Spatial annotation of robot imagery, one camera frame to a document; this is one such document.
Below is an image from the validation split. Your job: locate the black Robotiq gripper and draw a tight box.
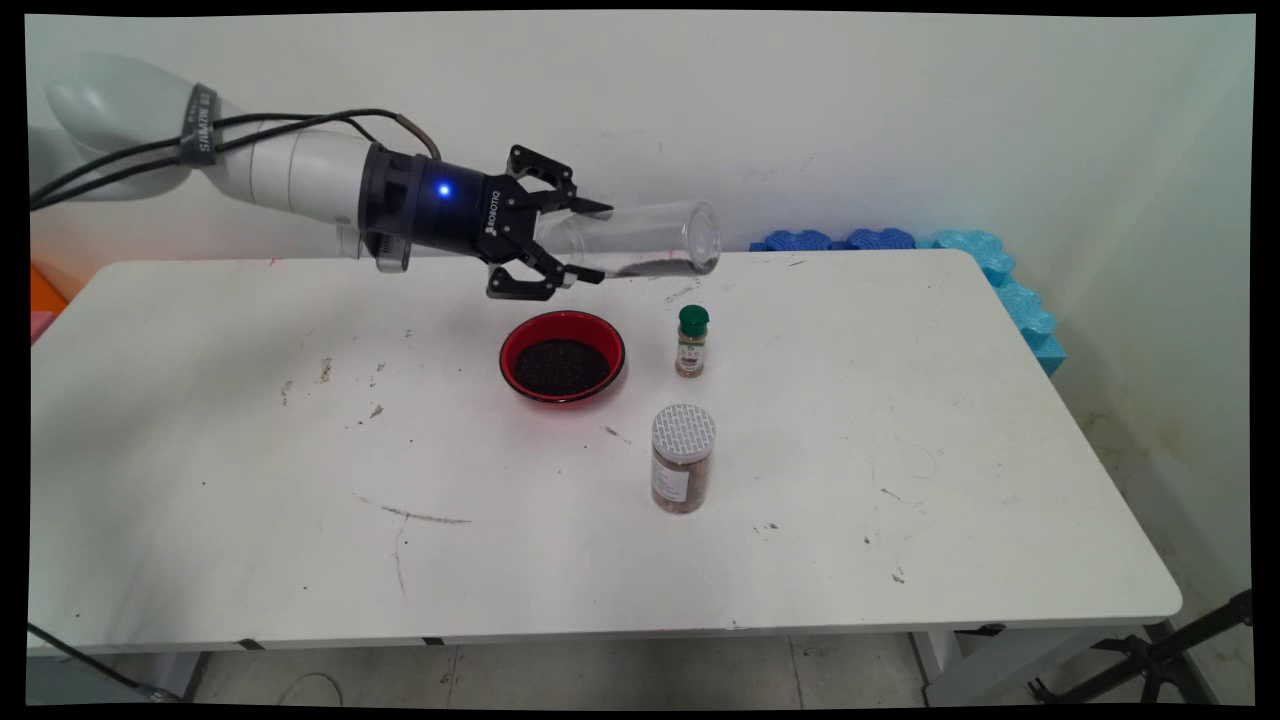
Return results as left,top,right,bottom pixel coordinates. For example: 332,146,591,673
400,145,614,302

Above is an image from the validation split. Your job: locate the clear glass cup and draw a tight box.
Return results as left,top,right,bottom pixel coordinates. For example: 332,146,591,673
535,200,723,286

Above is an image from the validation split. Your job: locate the black seeds heap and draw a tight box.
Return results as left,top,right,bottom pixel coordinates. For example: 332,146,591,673
513,337,612,397
608,256,703,278

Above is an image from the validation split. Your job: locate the red bowl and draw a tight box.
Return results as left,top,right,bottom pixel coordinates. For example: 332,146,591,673
499,310,628,405

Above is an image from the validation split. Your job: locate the small green-capped spice bottle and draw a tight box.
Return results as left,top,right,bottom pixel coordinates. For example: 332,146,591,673
675,304,711,379

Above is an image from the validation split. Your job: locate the spice jar with white lid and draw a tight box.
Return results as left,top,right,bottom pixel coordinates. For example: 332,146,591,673
650,403,718,515

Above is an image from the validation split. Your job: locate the orange object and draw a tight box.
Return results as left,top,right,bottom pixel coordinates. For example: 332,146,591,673
30,262,69,319

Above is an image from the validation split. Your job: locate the white table leg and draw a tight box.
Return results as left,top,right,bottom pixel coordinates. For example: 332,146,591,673
148,650,211,703

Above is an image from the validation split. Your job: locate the black tripod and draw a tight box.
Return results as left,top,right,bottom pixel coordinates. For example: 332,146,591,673
1028,588,1253,706

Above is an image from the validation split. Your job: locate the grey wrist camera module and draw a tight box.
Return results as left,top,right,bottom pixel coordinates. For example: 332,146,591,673
362,228,413,274

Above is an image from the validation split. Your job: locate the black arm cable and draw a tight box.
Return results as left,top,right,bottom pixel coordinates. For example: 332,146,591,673
28,108,443,201
28,118,381,213

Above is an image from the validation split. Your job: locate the black velcro strap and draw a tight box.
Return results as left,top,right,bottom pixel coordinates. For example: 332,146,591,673
180,85,219,166

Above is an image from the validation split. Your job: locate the thin grey cable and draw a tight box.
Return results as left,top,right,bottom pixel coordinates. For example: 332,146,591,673
277,671,345,707

